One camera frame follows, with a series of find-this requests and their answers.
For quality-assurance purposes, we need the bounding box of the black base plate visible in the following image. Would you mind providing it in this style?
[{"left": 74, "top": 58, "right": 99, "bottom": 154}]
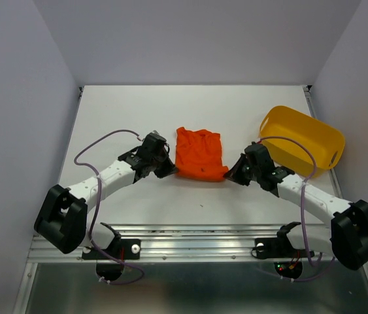
[
  {"left": 250, "top": 237, "right": 307, "bottom": 260},
  {"left": 82, "top": 238, "right": 141, "bottom": 260}
]

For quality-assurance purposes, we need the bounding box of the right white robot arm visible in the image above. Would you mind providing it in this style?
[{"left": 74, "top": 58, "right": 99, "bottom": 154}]
[{"left": 224, "top": 142, "right": 368, "bottom": 270}]

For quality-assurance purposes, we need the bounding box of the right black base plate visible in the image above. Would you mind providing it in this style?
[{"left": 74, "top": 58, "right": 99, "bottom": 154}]
[{"left": 250, "top": 237, "right": 307, "bottom": 260}]

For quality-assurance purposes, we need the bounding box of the orange t shirt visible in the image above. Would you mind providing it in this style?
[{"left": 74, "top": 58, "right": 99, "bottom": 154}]
[{"left": 175, "top": 127, "right": 229, "bottom": 183}]

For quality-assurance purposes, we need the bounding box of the purple cable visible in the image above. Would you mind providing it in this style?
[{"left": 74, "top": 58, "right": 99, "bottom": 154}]
[
  {"left": 73, "top": 130, "right": 145, "bottom": 285},
  {"left": 255, "top": 136, "right": 337, "bottom": 284}
]

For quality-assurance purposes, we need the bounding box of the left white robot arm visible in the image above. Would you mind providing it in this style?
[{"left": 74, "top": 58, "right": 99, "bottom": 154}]
[{"left": 34, "top": 132, "right": 177, "bottom": 258}]

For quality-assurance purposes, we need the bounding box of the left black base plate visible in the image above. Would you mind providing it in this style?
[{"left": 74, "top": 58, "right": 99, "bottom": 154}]
[{"left": 82, "top": 238, "right": 141, "bottom": 260}]

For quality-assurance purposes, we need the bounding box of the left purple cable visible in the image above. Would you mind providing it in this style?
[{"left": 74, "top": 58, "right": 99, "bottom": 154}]
[{"left": 73, "top": 130, "right": 145, "bottom": 285}]

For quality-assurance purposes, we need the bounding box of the yellow plastic basket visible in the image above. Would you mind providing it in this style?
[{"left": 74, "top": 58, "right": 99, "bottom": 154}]
[{"left": 259, "top": 106, "right": 346, "bottom": 178}]

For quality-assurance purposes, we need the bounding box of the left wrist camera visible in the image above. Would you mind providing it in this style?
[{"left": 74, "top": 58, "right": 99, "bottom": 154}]
[{"left": 150, "top": 131, "right": 161, "bottom": 138}]

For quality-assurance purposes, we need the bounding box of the aluminium rail frame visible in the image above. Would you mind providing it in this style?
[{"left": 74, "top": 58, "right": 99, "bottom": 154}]
[{"left": 14, "top": 86, "right": 368, "bottom": 313}]

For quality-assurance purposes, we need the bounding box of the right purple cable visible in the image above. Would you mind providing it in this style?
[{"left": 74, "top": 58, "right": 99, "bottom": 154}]
[{"left": 255, "top": 136, "right": 337, "bottom": 284}]

